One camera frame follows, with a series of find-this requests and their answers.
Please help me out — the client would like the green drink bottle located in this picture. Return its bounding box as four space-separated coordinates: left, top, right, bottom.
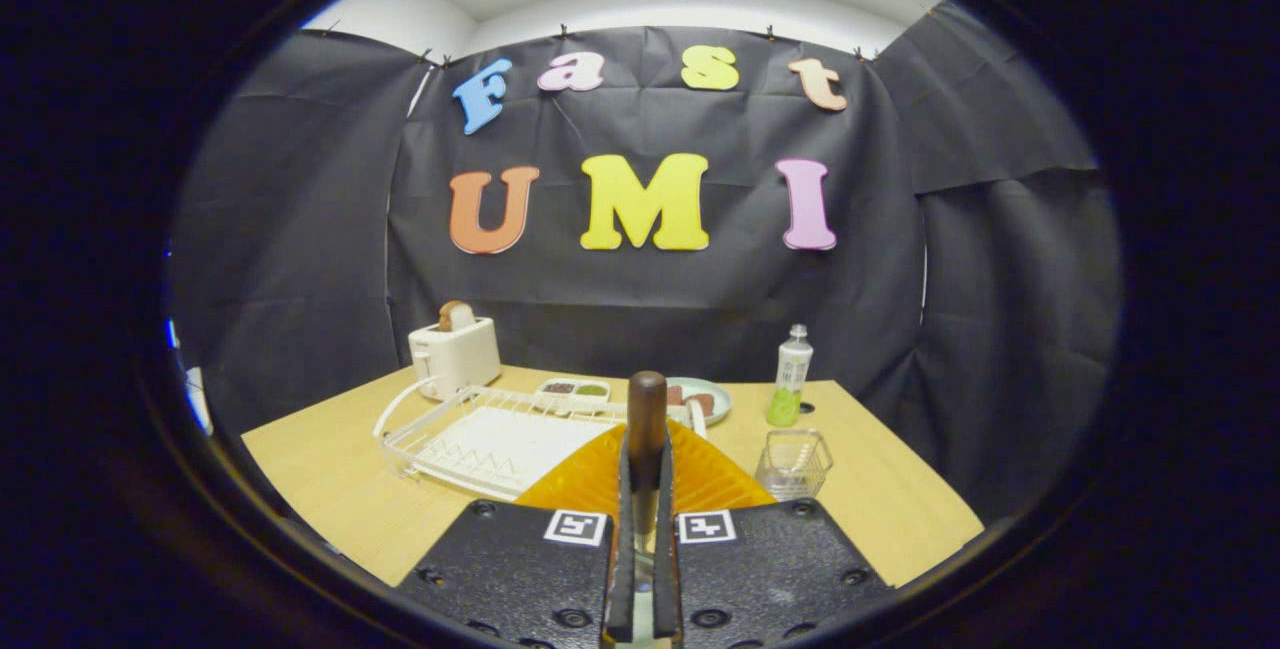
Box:
766 324 814 428

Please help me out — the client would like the metal wire basket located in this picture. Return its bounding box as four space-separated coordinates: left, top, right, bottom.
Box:
755 429 834 502

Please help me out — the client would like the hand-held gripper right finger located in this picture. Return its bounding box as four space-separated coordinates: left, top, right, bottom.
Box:
650 419 891 648

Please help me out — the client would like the white toaster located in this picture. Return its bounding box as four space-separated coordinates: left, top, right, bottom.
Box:
408 316 502 402

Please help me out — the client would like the black backdrop cloth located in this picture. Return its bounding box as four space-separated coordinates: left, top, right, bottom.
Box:
170 0 1121 520

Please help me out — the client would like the white box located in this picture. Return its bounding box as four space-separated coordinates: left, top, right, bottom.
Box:
183 366 213 435

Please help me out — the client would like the small pale green dish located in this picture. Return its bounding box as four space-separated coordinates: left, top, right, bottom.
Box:
665 376 733 427

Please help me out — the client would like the white wire dish rack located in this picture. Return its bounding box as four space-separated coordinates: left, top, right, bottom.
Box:
374 377 708 503

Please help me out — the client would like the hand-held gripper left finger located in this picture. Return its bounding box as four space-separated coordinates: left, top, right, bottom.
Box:
400 419 641 648

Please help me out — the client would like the white two-part sauce dish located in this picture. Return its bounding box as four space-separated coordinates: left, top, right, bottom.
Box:
537 378 611 408

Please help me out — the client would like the wooden handled metal spoon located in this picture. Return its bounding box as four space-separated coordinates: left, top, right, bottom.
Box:
625 370 669 590

